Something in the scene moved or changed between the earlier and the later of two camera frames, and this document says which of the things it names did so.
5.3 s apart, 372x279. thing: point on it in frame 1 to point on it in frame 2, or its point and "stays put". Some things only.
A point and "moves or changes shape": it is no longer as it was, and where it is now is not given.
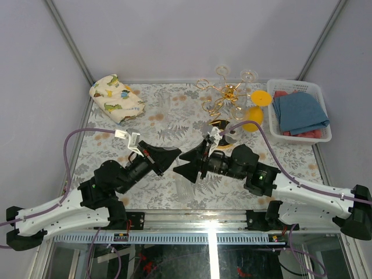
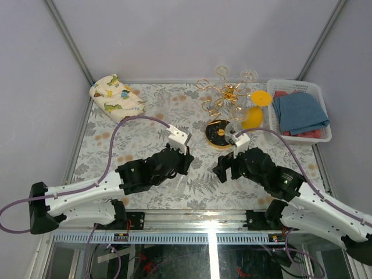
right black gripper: [190, 170] to [225, 162]
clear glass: [238, 114] stays put
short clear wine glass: [221, 71] stays put
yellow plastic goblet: [260, 99] stays put
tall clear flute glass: [185, 189] moves or changes shape
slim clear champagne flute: [247, 76] stays put
